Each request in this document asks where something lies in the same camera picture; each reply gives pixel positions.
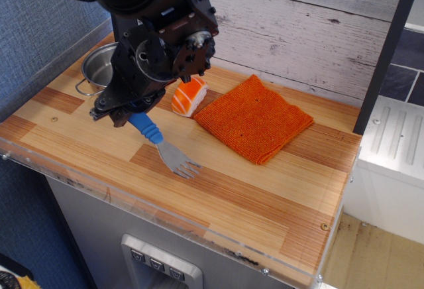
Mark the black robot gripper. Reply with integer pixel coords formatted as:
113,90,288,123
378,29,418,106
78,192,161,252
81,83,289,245
90,20,219,128

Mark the blue handled metal fork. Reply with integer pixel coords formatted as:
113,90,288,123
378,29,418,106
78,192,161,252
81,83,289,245
129,113,201,179

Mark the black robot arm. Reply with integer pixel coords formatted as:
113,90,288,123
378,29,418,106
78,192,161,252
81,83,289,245
90,0,219,127

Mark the stainless steel pot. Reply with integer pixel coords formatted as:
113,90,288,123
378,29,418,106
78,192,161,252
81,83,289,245
75,42,118,97

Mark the salmon sushi toy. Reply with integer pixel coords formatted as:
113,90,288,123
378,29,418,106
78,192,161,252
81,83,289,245
171,77,209,117

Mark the orange knitted cloth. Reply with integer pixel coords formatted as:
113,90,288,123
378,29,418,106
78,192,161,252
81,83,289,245
194,75,313,165

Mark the clear acrylic table edge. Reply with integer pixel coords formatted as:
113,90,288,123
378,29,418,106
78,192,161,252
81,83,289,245
1,127,360,288

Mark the silver dispenser panel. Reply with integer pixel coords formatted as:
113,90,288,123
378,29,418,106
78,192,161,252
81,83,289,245
121,234,203,288

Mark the yellow black object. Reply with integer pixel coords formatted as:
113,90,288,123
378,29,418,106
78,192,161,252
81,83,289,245
1,270,41,289

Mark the white grooved cabinet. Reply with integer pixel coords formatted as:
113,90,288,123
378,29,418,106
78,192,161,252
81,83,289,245
344,96,423,243

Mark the black right frame post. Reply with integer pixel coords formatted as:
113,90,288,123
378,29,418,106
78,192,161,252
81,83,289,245
353,0,415,135

